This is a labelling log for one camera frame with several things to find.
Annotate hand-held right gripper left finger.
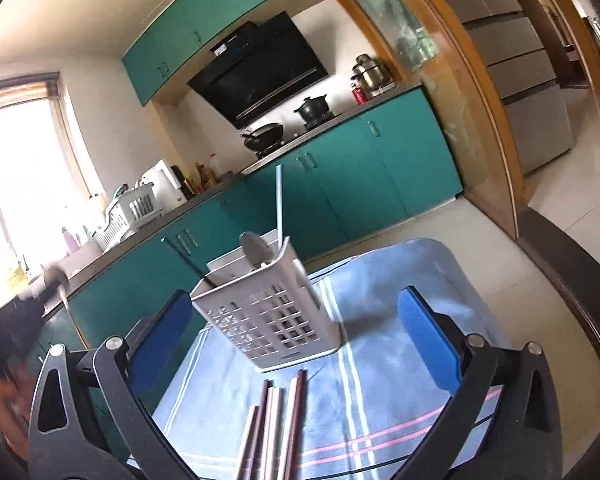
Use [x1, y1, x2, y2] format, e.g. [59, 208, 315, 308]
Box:
[27, 289, 201, 480]

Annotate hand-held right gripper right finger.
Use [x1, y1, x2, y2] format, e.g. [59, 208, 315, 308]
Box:
[395, 285, 566, 480]

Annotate black ridged chopstick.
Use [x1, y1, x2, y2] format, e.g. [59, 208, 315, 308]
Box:
[275, 164, 286, 250]
[161, 236, 216, 287]

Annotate white plastic utensil holder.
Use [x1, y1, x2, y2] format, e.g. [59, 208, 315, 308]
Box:
[190, 232, 348, 373]

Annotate silver metal spoon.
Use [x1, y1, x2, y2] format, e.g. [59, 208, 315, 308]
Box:
[239, 231, 273, 267]

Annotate blue striped tablecloth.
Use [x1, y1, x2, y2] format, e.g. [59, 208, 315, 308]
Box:
[150, 237, 511, 480]

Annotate white dish rack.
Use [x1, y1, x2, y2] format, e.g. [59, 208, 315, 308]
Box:
[92, 185, 163, 251]

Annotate bright kitchen window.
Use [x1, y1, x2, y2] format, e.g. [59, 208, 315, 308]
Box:
[0, 72, 106, 306]

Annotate white countertop appliance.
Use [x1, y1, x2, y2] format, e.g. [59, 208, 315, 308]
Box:
[140, 159, 188, 208]

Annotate group of sauce bottles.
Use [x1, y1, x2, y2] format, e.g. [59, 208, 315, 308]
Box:
[192, 152, 233, 193]

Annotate black wok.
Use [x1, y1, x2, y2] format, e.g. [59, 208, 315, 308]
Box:
[240, 122, 286, 153]

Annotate wooden framed glass door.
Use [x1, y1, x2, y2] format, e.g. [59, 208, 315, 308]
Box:
[325, 0, 531, 241]

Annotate black cooking pot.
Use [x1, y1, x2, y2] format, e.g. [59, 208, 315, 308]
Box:
[294, 96, 335, 123]

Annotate steel stockpot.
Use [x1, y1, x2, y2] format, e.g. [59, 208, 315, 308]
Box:
[351, 54, 396, 97]

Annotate black range hood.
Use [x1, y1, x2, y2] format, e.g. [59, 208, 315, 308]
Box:
[187, 10, 329, 128]

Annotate silver refrigerator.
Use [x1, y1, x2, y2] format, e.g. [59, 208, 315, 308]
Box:
[415, 0, 576, 176]

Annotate green wall cabinets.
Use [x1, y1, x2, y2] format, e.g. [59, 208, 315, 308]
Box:
[121, 0, 331, 107]

